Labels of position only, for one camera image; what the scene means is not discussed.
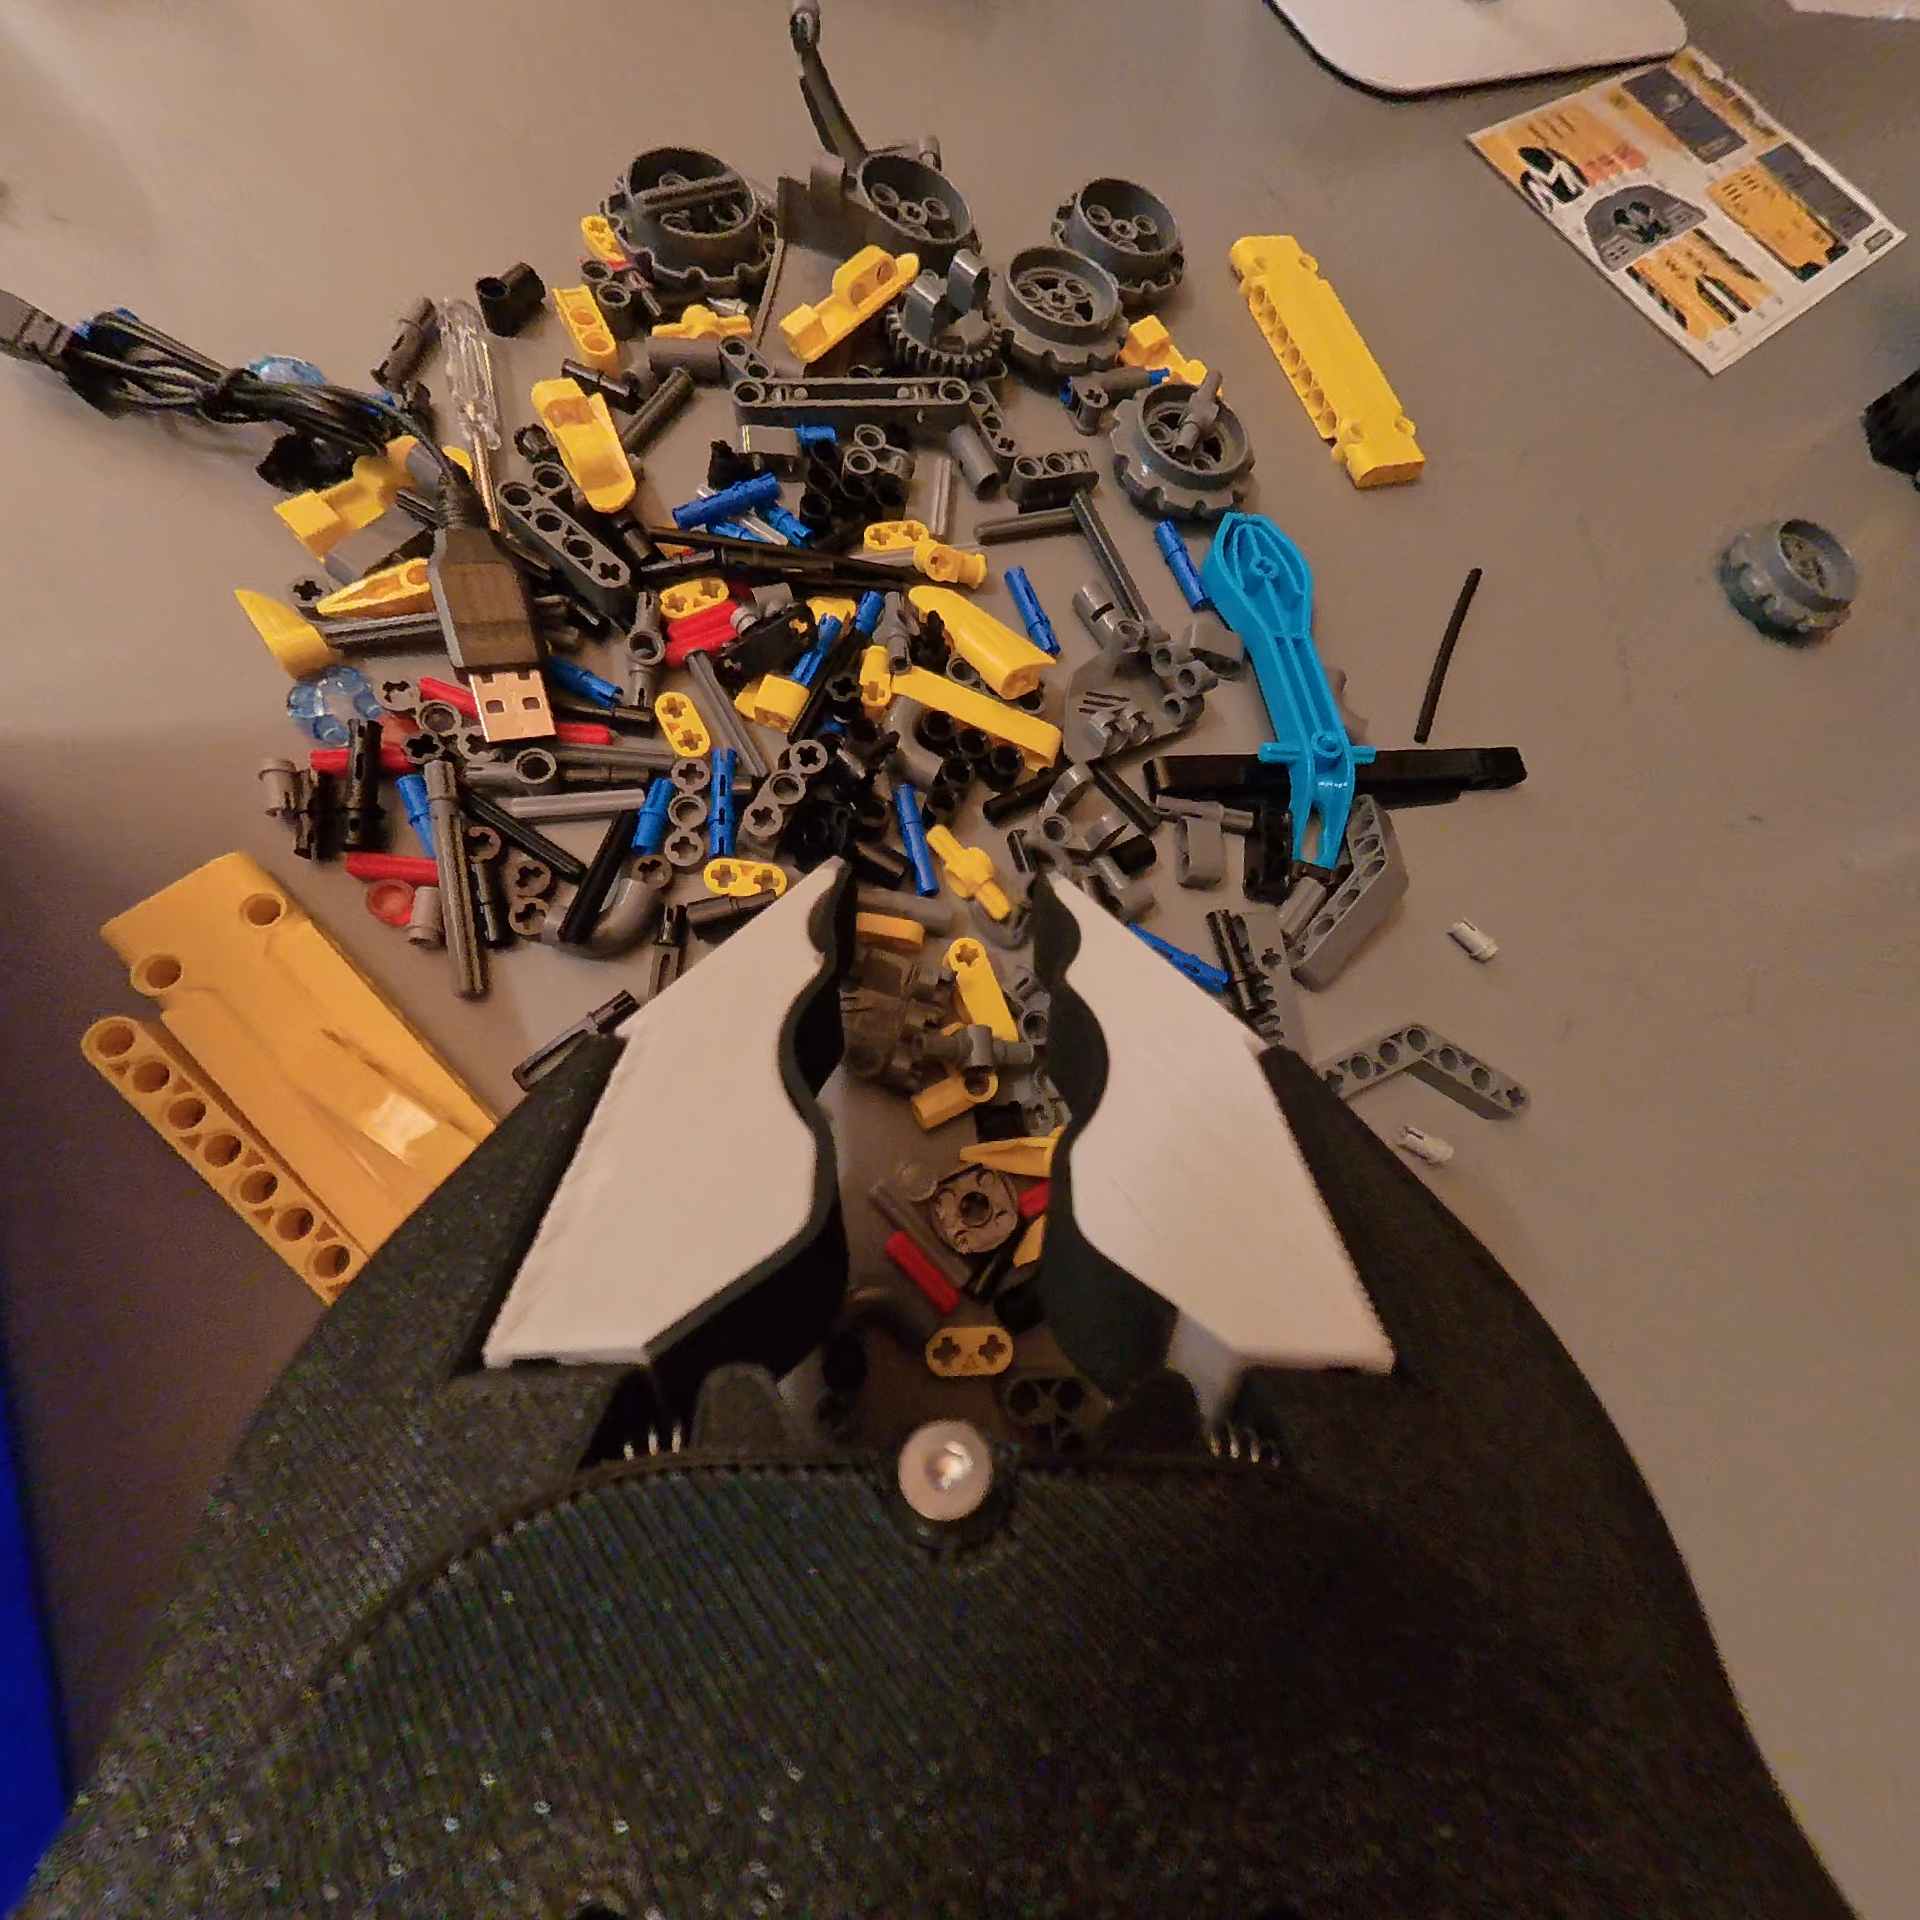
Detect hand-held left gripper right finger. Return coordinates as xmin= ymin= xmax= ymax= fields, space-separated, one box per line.
xmin=1027 ymin=870 xmax=1398 ymax=1419

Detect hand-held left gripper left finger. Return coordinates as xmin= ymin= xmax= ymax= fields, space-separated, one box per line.
xmin=480 ymin=862 xmax=860 ymax=1373

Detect pile of small building parts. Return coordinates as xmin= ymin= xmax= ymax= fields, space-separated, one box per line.
xmin=233 ymin=133 xmax=1420 ymax=1457

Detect dark gray toy wheel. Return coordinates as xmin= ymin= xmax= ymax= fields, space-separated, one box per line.
xmin=1717 ymin=515 xmax=1862 ymax=643
xmin=997 ymin=246 xmax=1131 ymax=374
xmin=601 ymin=146 xmax=781 ymax=293
xmin=854 ymin=149 xmax=984 ymax=272
xmin=1050 ymin=175 xmax=1191 ymax=293
xmin=1113 ymin=381 xmax=1261 ymax=521

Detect thin gray angled beam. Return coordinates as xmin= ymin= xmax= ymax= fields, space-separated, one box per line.
xmin=1316 ymin=1021 xmax=1533 ymax=1123

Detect thick gray bent beam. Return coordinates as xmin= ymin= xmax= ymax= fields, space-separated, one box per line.
xmin=1287 ymin=793 xmax=1413 ymax=992

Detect wide yellow curved panel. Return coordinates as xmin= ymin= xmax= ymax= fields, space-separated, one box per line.
xmin=100 ymin=850 xmax=500 ymax=1201

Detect long black beam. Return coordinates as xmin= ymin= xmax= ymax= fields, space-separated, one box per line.
xmin=1147 ymin=743 xmax=1530 ymax=803

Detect blue brick separator tool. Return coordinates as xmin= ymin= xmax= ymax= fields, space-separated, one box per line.
xmin=1200 ymin=510 xmax=1381 ymax=872

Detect thin black rod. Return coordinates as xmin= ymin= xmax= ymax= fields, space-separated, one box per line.
xmin=1413 ymin=566 xmax=1489 ymax=748

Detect blue plastic bin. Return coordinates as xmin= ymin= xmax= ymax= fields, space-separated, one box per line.
xmin=0 ymin=1349 xmax=70 ymax=1831

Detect long yellow ribbed panel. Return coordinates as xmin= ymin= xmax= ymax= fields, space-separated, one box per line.
xmin=1231 ymin=231 xmax=1430 ymax=492

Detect dark gray lever piece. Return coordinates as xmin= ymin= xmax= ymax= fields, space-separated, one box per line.
xmin=777 ymin=0 xmax=949 ymax=250

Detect printed sticker sheet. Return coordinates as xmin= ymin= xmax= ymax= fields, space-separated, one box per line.
xmin=1466 ymin=43 xmax=1908 ymax=377

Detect gray monitor stand base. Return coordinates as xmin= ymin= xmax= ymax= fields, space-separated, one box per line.
xmin=1266 ymin=0 xmax=1691 ymax=100

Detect black usb cable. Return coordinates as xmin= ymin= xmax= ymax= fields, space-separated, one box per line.
xmin=0 ymin=283 xmax=561 ymax=750

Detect clear handle screwdriver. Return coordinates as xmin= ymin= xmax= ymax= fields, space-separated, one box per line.
xmin=438 ymin=293 xmax=504 ymax=534

